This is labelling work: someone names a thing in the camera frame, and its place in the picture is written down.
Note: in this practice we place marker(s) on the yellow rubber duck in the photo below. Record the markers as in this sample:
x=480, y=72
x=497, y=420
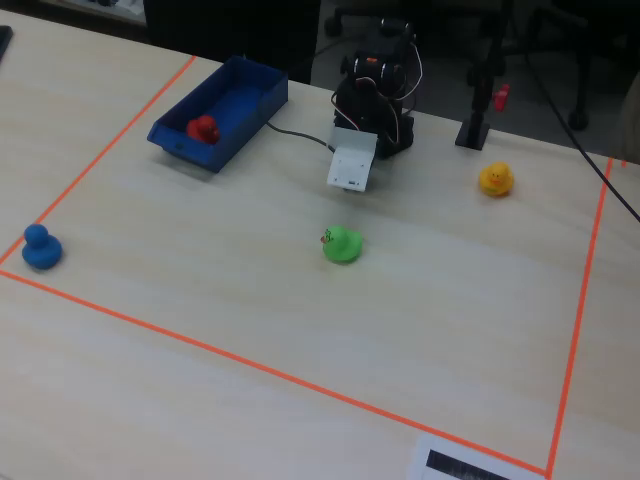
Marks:
x=496, y=179

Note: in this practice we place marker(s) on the blue plastic bin box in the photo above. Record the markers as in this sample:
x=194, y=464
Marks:
x=240, y=107

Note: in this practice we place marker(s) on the blue rubber duck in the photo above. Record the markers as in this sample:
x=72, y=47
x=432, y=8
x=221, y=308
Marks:
x=41, y=249

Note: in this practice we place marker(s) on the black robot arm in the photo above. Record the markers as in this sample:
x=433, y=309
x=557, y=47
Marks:
x=372, y=95

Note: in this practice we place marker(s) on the red clamp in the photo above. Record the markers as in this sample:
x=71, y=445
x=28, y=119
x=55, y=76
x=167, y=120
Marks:
x=501, y=97

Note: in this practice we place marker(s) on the orange tape strip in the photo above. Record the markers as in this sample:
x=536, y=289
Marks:
x=100, y=155
x=582, y=305
x=275, y=372

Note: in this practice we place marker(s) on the white paper with black bar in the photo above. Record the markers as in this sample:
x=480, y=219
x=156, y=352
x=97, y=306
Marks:
x=465, y=462

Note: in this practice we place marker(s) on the green rubber duck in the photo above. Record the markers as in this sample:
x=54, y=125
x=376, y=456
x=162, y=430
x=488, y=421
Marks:
x=342, y=245

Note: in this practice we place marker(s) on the red rubber duck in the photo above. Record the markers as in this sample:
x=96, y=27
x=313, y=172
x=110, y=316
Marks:
x=203, y=129

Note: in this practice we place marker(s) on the black office chair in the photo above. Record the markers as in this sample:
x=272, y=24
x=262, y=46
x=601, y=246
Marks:
x=565, y=30

